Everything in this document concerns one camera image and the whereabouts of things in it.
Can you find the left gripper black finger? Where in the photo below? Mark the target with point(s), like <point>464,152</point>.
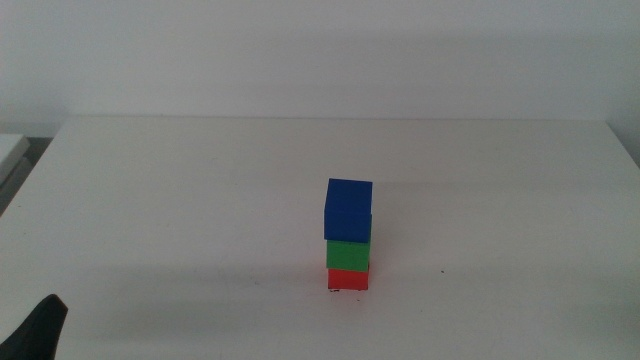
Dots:
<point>35,335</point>

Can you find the red cube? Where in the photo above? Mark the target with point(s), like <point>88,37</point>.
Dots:
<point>348,280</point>

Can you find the green cube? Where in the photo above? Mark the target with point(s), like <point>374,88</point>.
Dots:
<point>348,256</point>

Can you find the blue cube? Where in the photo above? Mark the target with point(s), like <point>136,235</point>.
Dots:
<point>348,212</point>

